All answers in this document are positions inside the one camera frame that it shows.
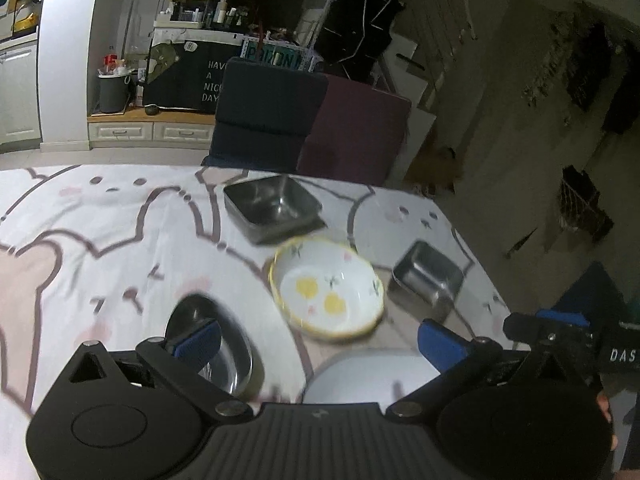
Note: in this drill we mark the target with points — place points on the teal sign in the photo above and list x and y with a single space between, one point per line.
272 55

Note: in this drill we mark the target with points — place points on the person's right hand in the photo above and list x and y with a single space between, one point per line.
606 410

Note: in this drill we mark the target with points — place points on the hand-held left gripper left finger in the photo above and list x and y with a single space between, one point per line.
200 347

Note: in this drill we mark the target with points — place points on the hanging black garment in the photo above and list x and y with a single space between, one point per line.
595 70

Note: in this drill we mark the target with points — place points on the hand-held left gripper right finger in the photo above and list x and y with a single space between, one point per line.
440 345

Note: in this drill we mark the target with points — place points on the white net basket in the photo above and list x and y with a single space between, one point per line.
585 210

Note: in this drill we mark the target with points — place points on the dark blue chair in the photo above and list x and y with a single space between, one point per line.
265 110

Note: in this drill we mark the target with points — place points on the bear-print tablecloth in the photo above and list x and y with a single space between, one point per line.
100 240

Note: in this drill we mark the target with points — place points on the wooden bench with white drawers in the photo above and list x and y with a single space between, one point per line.
125 132

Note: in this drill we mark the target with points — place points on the grey bin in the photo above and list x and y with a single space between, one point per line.
114 95

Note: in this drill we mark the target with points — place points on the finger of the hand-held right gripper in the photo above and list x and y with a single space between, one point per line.
530 332
565 318

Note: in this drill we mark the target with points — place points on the yellow-rimmed floral bowl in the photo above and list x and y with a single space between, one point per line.
325 290

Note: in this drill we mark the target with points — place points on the shallow square steel tray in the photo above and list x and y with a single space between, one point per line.
270 205

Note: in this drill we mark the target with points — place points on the maroon chair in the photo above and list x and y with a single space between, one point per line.
355 135

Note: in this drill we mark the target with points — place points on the white printed plate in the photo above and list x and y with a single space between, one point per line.
360 380

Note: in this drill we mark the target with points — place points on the deep square steel container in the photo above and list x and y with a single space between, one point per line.
430 270

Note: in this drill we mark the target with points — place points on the small dark round object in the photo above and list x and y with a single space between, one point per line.
151 108

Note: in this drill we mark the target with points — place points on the black printed cabinet cover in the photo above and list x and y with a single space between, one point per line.
185 85

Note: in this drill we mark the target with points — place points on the black jacket with white trim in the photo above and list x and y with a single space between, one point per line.
357 25

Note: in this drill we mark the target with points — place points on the white shelf with bottles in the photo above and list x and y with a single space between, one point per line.
220 10

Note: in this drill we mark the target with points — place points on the round steel bowl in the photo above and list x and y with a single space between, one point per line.
235 360

